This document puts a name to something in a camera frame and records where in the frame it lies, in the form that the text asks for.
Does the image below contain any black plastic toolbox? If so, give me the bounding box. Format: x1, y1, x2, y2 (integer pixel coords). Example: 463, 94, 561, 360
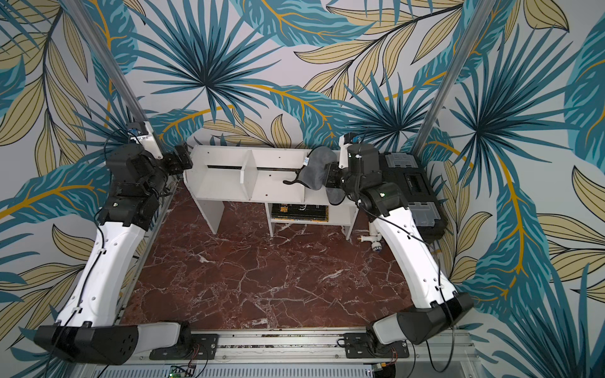
379, 152, 448, 243

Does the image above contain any aluminium corner post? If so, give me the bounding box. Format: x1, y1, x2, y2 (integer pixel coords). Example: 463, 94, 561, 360
61, 1, 148, 121
411, 0, 496, 158

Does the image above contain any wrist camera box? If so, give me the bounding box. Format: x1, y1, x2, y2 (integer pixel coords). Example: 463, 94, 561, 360
127, 121, 164, 160
338, 132, 359, 171

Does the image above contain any white pvc pipe fitting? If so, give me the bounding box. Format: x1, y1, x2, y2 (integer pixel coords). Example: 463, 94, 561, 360
359, 224, 383, 253

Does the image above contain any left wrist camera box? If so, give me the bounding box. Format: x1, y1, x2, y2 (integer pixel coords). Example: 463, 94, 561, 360
127, 121, 164, 160

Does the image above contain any black yellow book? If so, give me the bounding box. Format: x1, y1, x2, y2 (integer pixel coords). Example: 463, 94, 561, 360
271, 203, 329, 222

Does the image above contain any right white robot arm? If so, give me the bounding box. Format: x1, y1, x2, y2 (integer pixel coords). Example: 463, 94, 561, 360
321, 143, 474, 345

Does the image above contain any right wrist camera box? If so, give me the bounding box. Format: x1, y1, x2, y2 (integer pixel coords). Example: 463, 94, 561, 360
338, 132, 359, 171

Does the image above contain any dark grey green cloth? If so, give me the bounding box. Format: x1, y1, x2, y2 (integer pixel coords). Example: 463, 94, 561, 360
283, 146, 346, 206

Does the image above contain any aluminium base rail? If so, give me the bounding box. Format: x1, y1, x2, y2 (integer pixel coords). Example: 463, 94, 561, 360
72, 327, 487, 377

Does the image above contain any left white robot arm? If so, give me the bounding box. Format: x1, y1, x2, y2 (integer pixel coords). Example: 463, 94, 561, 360
34, 143, 193, 365

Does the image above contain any white wooden bookshelf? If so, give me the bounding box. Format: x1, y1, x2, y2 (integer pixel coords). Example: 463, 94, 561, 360
184, 145, 358, 240

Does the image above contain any right aluminium corner post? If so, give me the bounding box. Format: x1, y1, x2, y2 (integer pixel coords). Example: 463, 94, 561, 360
411, 0, 496, 158

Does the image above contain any left aluminium corner post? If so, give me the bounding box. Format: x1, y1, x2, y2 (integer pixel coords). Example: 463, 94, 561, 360
61, 1, 148, 121

